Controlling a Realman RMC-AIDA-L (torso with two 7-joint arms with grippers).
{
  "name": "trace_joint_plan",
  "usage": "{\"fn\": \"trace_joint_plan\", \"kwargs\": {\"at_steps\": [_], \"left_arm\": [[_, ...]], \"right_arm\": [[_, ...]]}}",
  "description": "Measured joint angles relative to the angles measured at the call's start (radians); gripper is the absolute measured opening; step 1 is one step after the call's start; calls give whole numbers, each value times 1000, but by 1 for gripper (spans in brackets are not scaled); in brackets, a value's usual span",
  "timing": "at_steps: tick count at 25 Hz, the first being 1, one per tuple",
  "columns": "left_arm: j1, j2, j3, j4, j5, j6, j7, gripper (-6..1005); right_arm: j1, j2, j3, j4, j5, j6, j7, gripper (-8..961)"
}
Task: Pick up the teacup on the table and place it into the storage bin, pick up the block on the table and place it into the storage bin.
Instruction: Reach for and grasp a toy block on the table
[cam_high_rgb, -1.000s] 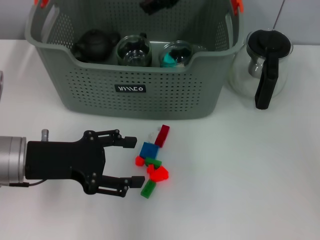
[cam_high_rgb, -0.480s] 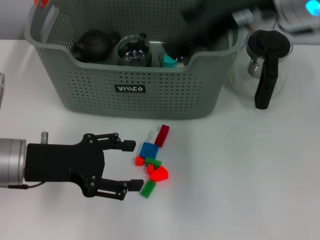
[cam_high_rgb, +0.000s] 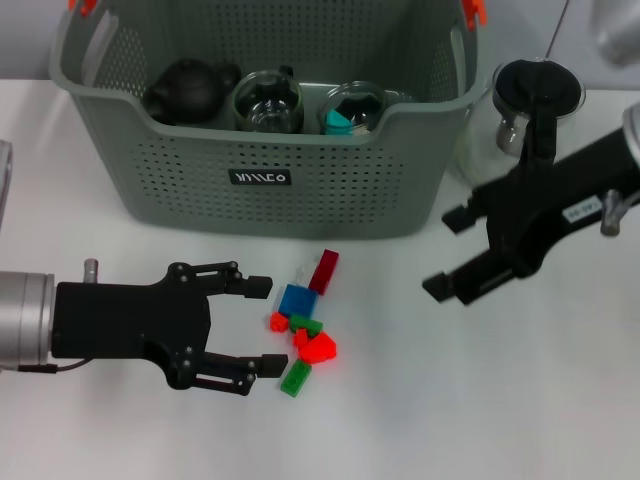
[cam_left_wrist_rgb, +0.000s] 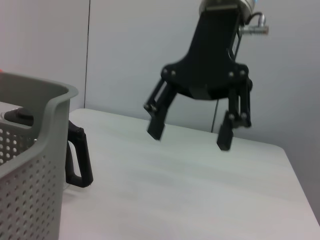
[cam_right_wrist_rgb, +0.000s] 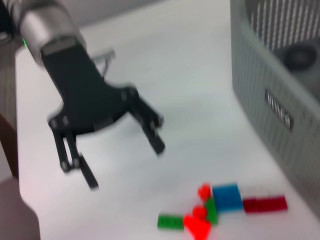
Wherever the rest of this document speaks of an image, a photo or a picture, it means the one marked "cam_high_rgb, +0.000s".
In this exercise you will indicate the black clay teapot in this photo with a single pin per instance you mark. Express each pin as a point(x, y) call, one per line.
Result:
point(187, 90)

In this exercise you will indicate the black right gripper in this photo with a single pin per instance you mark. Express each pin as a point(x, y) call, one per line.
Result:
point(550, 200)

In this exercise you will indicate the dark green toy brick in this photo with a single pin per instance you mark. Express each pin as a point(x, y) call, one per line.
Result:
point(306, 324)

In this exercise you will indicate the small red toy brick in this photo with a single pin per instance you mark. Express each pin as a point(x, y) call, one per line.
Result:
point(301, 338)

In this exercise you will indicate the flat green toy brick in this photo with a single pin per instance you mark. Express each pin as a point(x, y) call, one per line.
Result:
point(295, 378)

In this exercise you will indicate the tiny red toy brick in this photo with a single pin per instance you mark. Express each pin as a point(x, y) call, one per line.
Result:
point(278, 322)

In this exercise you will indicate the large red toy brick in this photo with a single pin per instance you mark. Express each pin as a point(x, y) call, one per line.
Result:
point(317, 348)

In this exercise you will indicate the blue toy brick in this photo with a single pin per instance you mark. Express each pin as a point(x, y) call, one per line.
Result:
point(298, 300)

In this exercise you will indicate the teal toy brick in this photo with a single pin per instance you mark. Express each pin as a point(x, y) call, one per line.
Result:
point(337, 122)

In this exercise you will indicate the grey-green perforated storage bin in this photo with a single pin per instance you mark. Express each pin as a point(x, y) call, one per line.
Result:
point(200, 165)

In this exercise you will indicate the dark red toy brick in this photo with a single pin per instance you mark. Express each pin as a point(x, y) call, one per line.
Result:
point(324, 272)

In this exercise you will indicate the glass teacup with black holder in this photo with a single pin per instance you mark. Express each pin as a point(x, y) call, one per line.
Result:
point(267, 102)

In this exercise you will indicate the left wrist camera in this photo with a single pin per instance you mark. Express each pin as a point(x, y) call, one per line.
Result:
point(4, 175)

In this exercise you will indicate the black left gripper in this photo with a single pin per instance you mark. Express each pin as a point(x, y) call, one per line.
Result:
point(135, 325)

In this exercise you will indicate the glass jar with teal bricks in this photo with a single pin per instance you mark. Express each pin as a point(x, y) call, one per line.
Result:
point(360, 97)

